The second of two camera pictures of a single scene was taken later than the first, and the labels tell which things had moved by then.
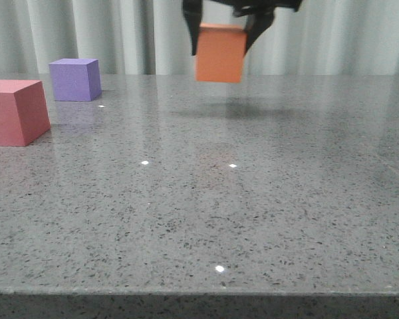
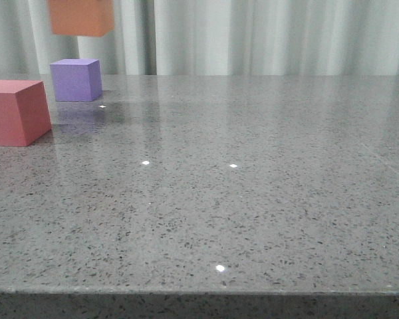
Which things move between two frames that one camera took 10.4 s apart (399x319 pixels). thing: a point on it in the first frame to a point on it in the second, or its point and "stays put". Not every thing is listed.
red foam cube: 16,112 stays put
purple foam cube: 76,79 stays put
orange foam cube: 219,52 to 88,18
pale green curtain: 322,37 stays put
